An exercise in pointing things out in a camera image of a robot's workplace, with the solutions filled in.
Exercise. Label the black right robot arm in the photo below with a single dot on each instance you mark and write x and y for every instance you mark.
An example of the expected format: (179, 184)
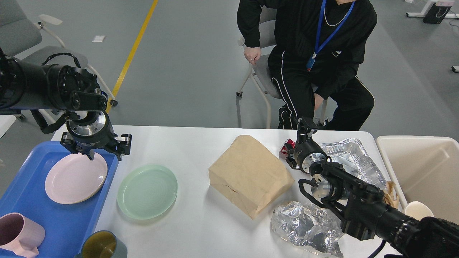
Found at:
(360, 205)

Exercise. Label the crumpled aluminium foil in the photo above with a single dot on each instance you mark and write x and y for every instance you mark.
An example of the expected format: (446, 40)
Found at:
(308, 226)

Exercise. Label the white paper cup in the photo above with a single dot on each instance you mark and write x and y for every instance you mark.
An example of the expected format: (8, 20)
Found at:
(417, 210)

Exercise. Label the grey office chair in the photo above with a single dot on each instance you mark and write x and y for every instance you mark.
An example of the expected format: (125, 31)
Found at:
(18, 34)

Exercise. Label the red snack wrapper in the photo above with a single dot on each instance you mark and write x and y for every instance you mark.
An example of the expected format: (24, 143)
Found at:
(287, 148)

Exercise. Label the aluminium foil tray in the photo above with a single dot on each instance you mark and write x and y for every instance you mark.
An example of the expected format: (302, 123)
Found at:
(352, 155)

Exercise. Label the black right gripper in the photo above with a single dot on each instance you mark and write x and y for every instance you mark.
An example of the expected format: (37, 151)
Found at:
(308, 154)

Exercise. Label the teal mug yellow inside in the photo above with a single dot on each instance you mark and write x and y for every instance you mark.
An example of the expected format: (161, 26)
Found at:
(103, 244)

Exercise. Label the crumpled brown paper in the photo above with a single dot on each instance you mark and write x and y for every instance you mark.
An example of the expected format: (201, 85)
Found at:
(390, 196)

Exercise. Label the white paper scrap on floor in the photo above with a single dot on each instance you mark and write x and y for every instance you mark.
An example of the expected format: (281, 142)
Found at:
(98, 38)

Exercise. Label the pink plate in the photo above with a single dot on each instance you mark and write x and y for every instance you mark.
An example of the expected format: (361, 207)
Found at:
(75, 178)

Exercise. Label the beige plastic bin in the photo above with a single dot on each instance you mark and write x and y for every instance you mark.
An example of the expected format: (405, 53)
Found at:
(424, 169)

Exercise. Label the green plate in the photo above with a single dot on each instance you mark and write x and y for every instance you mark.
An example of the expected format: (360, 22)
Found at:
(147, 192)

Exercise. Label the blue plastic tray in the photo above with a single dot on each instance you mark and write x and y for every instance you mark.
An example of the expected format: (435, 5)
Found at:
(66, 226)

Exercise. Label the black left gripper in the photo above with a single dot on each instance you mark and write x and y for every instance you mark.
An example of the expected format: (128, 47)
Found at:
(95, 131)

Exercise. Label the brown paper bag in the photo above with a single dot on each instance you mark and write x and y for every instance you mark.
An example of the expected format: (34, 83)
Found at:
(249, 175)

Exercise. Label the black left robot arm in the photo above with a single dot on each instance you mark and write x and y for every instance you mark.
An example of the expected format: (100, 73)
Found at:
(60, 95)

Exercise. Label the seated person in black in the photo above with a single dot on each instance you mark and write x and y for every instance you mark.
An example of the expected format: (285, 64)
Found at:
(319, 47)

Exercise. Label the black box on floor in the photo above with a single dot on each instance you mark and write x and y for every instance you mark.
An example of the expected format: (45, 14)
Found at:
(435, 13)

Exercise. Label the pink mug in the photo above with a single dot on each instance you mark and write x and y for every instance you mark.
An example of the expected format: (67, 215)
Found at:
(21, 235)

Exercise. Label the white chair under person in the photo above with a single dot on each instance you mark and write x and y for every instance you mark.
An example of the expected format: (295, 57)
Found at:
(263, 68)

